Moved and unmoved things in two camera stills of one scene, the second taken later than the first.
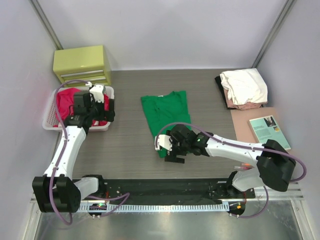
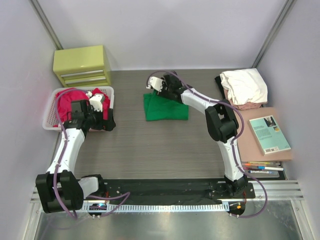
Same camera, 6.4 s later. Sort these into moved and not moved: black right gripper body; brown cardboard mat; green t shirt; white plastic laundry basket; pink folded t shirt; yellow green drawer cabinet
Moved: black right gripper body; green t shirt
Not moved: white plastic laundry basket; yellow green drawer cabinet; brown cardboard mat; pink folded t shirt
